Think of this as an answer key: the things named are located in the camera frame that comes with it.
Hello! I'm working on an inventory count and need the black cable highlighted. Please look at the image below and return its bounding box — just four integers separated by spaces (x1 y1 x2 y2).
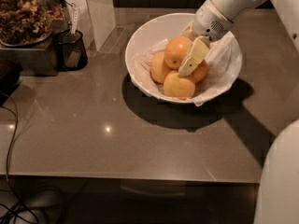
0 91 41 224

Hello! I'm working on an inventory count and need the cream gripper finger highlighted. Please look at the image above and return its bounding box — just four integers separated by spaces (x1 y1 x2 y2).
178 36 210 77
180 22 198 41

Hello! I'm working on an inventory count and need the steel box stand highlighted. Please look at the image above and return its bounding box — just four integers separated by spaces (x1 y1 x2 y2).
0 3 71 77

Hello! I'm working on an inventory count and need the dark object at left edge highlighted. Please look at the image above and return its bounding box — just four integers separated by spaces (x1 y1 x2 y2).
0 60 22 105

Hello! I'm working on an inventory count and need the glass dome of granola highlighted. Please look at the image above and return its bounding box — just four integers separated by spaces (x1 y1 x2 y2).
0 0 53 47

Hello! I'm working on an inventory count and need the white bowl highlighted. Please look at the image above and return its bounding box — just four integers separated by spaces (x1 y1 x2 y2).
125 13 242 106

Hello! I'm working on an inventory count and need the white utensil in cup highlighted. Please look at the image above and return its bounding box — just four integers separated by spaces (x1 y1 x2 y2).
70 3 80 35

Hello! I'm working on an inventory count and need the black mesh cup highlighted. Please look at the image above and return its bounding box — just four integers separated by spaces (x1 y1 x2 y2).
53 30 88 71

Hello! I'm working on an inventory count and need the white rounded gripper body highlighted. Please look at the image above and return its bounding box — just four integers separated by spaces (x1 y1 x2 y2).
192 0 233 41

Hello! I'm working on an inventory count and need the orange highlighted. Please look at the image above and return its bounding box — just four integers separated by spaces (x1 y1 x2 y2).
164 35 191 69
192 61 208 82
150 52 172 83
164 71 195 100

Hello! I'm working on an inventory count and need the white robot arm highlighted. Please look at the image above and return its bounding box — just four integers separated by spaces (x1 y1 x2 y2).
180 0 299 224

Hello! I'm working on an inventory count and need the white pillar panel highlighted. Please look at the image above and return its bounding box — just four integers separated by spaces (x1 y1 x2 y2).
66 0 116 51

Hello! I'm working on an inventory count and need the white paper bowl liner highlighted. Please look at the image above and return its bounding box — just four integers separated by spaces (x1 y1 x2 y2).
126 32 242 106

